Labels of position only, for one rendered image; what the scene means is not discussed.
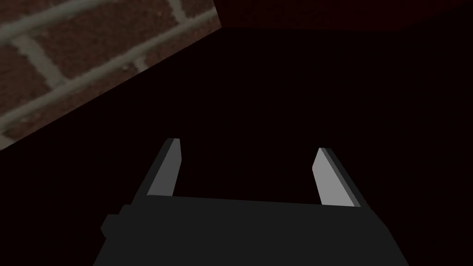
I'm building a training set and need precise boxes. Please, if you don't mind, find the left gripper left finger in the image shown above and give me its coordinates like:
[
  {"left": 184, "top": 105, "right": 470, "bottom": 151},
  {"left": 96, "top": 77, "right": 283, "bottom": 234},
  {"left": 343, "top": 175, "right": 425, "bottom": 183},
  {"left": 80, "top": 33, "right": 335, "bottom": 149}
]
[{"left": 133, "top": 138, "right": 182, "bottom": 203}]

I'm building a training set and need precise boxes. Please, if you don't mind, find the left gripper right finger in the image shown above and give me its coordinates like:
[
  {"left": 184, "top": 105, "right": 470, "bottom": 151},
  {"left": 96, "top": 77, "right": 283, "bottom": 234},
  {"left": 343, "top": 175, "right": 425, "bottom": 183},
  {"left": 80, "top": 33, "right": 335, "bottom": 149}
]
[{"left": 312, "top": 147, "right": 370, "bottom": 207}]

